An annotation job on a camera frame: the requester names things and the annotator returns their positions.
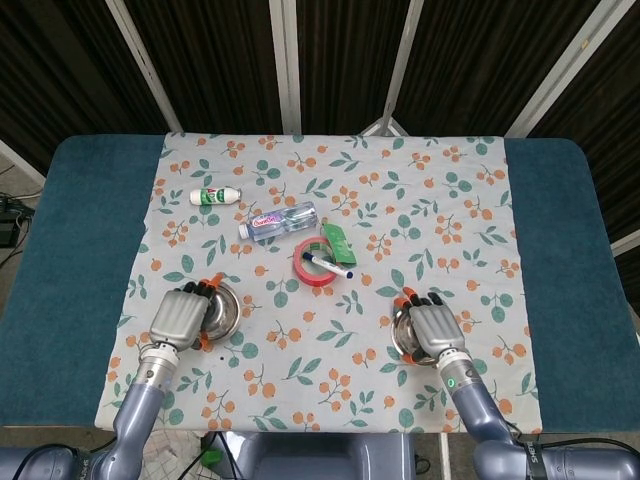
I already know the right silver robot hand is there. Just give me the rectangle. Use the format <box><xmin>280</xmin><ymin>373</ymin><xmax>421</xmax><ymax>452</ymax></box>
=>
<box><xmin>391</xmin><ymin>285</ymin><xmax>469</xmax><ymax>365</ymax></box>

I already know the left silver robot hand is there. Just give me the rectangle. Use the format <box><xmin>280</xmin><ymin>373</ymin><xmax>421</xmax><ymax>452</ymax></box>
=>
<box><xmin>148</xmin><ymin>273</ymin><xmax>226</xmax><ymax>351</ymax></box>

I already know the metal bowl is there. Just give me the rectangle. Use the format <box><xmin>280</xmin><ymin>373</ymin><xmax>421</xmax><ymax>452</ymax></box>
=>
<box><xmin>389</xmin><ymin>305</ymin><xmax>442</xmax><ymax>367</ymax></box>
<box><xmin>201</xmin><ymin>282</ymin><xmax>243</xmax><ymax>343</ymax></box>

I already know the floral white tablecloth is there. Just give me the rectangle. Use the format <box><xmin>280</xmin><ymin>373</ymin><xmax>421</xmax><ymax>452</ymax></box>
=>
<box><xmin>95</xmin><ymin>132</ymin><xmax>544</xmax><ymax>434</ymax></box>

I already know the green packet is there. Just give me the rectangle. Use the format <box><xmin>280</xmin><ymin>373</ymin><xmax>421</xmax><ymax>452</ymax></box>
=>
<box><xmin>321</xmin><ymin>222</ymin><xmax>358</xmax><ymax>266</ymax></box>

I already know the small white green bottle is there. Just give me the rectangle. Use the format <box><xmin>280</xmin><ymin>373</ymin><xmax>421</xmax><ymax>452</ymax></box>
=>
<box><xmin>189</xmin><ymin>186</ymin><xmax>244</xmax><ymax>207</ymax></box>

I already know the white marker blue cap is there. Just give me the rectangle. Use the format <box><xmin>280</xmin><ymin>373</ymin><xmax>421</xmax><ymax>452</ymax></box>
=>
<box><xmin>302</xmin><ymin>251</ymin><xmax>356</xmax><ymax>280</ymax></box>

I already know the red tape roll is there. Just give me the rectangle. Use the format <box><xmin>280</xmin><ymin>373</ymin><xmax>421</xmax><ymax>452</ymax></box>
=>
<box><xmin>292</xmin><ymin>237</ymin><xmax>340</xmax><ymax>287</ymax></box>

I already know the teal blue table cover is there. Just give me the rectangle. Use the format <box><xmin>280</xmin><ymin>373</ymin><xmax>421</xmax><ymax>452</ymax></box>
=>
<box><xmin>0</xmin><ymin>134</ymin><xmax>640</xmax><ymax>434</ymax></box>

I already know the clear plastic water bottle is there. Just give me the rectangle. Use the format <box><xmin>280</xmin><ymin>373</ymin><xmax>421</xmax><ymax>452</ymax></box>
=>
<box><xmin>238</xmin><ymin>201</ymin><xmax>320</xmax><ymax>242</ymax></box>

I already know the blue-grey robot torso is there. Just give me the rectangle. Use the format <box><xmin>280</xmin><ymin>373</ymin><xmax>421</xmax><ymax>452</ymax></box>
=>
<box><xmin>227</xmin><ymin>432</ymin><xmax>416</xmax><ymax>480</ymax></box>

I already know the black power strip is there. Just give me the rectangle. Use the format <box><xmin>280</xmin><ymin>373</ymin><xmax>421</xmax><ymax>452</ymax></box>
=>
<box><xmin>0</xmin><ymin>196</ymin><xmax>32</xmax><ymax>247</ymax></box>

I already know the white partition frame post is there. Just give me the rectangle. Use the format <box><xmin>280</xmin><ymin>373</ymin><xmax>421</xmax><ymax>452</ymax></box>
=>
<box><xmin>358</xmin><ymin>0</ymin><xmax>426</xmax><ymax>137</ymax></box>
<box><xmin>268</xmin><ymin>0</ymin><xmax>304</xmax><ymax>135</ymax></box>
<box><xmin>105</xmin><ymin>0</ymin><xmax>184</xmax><ymax>135</ymax></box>
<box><xmin>0</xmin><ymin>138</ymin><xmax>47</xmax><ymax>187</ymax></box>
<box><xmin>503</xmin><ymin>0</ymin><xmax>621</xmax><ymax>137</ymax></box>
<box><xmin>610</xmin><ymin>230</ymin><xmax>640</xmax><ymax>257</ymax></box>

